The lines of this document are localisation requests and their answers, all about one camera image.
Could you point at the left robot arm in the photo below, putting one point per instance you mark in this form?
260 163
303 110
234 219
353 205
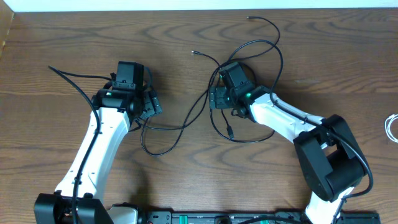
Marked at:
78 198

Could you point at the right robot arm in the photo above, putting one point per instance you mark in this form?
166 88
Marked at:
329 156

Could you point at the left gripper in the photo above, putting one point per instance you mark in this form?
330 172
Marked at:
153 106

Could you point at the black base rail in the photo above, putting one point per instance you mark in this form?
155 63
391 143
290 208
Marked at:
167 217

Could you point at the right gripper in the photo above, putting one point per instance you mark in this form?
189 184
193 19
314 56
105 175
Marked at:
216 98

